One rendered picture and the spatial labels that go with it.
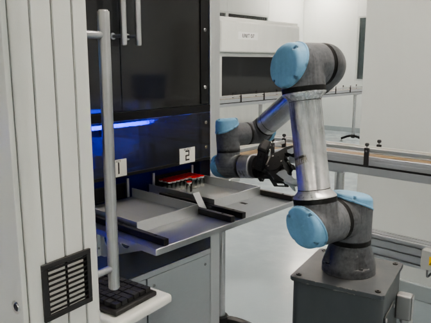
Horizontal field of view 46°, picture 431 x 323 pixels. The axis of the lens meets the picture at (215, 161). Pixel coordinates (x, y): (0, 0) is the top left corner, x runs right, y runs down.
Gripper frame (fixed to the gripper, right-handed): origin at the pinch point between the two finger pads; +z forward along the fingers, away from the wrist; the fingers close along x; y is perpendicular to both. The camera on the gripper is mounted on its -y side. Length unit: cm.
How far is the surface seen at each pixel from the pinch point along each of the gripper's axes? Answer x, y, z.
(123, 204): 18, 3, -68
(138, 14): -26, -43, -54
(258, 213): 4.8, 20.5, -25.6
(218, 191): -8, 28, -53
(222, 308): 10, 100, -84
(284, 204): -6.6, 30.6, -24.3
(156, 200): 11, 9, -60
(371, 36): -159, 74, -44
